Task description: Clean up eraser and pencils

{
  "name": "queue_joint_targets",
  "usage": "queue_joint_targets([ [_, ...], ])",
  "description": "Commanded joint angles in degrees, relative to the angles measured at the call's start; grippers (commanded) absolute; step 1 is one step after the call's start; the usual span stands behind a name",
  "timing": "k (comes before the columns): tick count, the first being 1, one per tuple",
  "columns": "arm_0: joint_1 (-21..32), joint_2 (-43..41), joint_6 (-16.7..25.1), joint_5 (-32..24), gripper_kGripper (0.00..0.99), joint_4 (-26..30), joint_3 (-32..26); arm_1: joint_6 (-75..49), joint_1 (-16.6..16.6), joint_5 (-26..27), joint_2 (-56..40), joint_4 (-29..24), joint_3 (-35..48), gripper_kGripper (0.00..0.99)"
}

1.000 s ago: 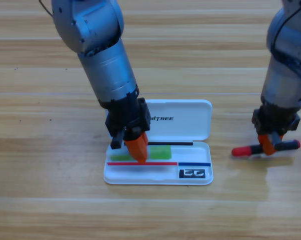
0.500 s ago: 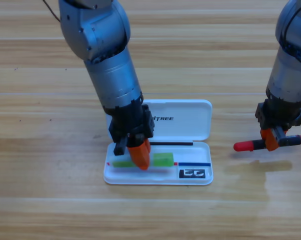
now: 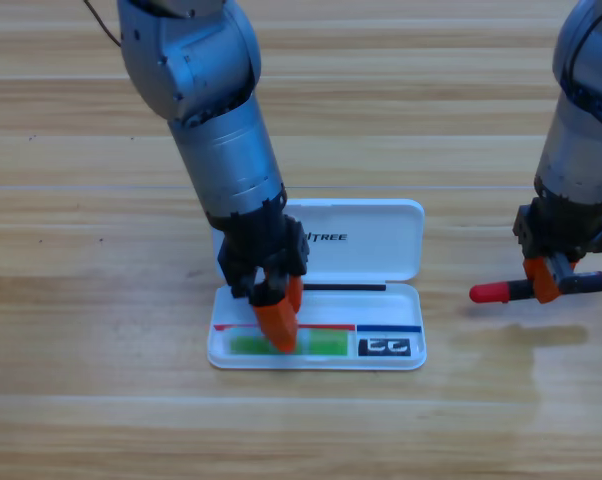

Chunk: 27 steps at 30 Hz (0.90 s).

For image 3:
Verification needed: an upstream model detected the brown arm cable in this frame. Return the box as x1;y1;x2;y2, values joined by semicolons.
83;0;124;49

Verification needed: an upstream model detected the white Unitree pencil case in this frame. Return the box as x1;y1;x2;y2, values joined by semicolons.
206;198;427;372

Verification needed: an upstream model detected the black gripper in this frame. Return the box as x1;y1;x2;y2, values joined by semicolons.
512;197;602;305
208;192;310;354

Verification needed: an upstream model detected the red and black marker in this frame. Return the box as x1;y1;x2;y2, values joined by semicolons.
469;271;602;305

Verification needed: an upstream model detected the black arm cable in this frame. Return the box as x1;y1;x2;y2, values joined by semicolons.
565;0;602;119

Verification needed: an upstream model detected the black eraser with white print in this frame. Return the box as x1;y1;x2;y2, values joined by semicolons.
357;337;413;358

